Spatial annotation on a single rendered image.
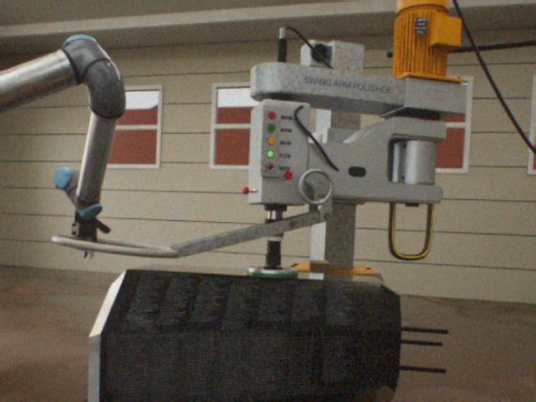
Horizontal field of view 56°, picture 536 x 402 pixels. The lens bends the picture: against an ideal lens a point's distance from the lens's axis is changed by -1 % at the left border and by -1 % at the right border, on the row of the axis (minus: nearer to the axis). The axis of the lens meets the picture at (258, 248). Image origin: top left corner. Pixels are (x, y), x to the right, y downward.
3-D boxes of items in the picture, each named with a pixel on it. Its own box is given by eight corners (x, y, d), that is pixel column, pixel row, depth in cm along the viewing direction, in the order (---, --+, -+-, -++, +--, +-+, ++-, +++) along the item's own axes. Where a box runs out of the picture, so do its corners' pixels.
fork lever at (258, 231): (319, 219, 231) (317, 209, 231) (336, 220, 213) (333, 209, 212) (171, 256, 215) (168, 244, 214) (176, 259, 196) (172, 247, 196)
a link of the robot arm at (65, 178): (74, 181, 194) (97, 185, 205) (59, 160, 197) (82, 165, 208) (60, 198, 196) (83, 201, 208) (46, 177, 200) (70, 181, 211)
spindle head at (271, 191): (322, 213, 233) (326, 117, 231) (342, 213, 212) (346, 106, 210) (246, 210, 224) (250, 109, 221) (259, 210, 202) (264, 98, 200)
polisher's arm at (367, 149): (417, 226, 246) (422, 125, 243) (446, 227, 223) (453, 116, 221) (273, 220, 226) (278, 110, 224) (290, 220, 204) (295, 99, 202)
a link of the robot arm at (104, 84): (140, 82, 154) (104, 216, 204) (119, 56, 158) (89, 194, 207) (106, 88, 147) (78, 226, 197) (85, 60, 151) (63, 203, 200)
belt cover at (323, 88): (432, 130, 247) (434, 97, 246) (465, 122, 223) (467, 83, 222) (243, 111, 222) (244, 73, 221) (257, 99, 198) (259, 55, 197)
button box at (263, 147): (277, 178, 205) (279, 107, 203) (279, 177, 202) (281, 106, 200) (257, 176, 202) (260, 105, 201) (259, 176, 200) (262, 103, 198)
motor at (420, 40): (427, 97, 247) (431, 14, 245) (468, 80, 217) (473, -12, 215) (375, 90, 240) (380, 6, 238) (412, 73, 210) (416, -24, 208)
